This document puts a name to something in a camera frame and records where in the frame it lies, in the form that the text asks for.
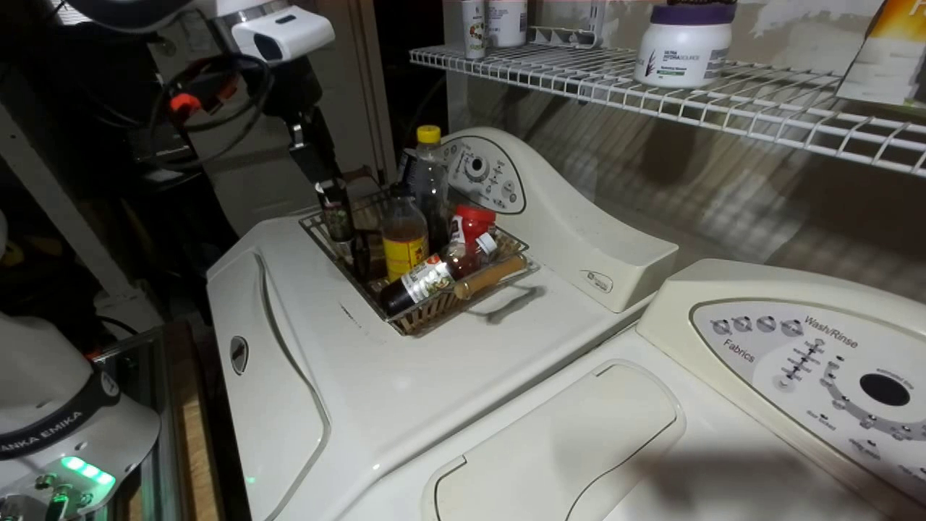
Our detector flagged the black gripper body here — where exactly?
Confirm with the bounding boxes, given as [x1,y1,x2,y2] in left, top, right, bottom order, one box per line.
[271,54,352,191]

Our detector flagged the amber bottle yellow label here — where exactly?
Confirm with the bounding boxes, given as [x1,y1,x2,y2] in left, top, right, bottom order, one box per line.
[383,191,431,287]

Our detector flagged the dark can silver label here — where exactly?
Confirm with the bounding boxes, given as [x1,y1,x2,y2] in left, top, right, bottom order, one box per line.
[384,252,457,316]

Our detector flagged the clear bottle yellow cap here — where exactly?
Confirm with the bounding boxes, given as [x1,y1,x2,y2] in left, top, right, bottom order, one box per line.
[400,123,455,255]

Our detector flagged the red cap sauce bottle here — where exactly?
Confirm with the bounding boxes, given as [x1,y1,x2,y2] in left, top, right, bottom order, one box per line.
[444,201,504,277]

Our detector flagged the cream washing machine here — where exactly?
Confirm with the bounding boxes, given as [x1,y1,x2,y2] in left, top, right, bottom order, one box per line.
[202,123,679,521]

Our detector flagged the wooden platform board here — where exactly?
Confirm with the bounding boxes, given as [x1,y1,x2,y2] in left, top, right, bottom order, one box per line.
[179,392,222,521]

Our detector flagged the white jar purple lid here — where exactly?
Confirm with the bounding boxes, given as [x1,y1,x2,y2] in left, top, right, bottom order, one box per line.
[635,0,739,93]

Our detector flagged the cream dryer machine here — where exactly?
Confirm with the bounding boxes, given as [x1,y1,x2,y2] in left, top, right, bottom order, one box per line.
[335,258,926,521]

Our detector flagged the orange and white box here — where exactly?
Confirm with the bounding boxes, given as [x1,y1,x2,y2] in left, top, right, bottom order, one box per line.
[834,0,926,109]

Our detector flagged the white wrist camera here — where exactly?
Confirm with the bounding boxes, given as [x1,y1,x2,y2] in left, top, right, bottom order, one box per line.
[228,5,339,65]

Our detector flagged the orange cable connector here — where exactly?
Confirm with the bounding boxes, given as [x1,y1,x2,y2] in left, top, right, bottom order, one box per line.
[166,87,208,119]

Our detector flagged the white wire shelf rack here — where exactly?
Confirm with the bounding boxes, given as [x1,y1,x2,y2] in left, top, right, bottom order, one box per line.
[409,39,926,181]

